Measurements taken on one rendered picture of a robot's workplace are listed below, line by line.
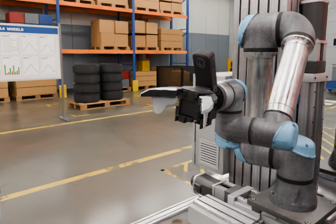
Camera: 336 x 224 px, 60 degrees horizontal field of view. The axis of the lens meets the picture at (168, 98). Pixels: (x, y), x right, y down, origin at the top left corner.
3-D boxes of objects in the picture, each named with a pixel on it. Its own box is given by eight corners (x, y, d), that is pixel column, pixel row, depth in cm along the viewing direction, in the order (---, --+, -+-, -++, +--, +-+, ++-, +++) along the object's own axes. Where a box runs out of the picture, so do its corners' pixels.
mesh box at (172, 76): (181, 99, 877) (181, 67, 863) (155, 95, 974) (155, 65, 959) (201, 96, 932) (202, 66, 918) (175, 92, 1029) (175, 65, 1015)
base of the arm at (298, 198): (261, 199, 102) (262, 172, 101) (283, 187, 112) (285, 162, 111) (304, 217, 91) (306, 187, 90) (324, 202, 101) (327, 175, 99)
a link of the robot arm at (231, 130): (246, 155, 77) (248, 114, 75) (209, 147, 83) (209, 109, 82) (257, 147, 83) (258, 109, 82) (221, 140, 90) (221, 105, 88)
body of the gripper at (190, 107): (200, 130, 64) (223, 119, 73) (205, 92, 62) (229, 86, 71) (171, 121, 68) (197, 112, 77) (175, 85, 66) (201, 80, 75)
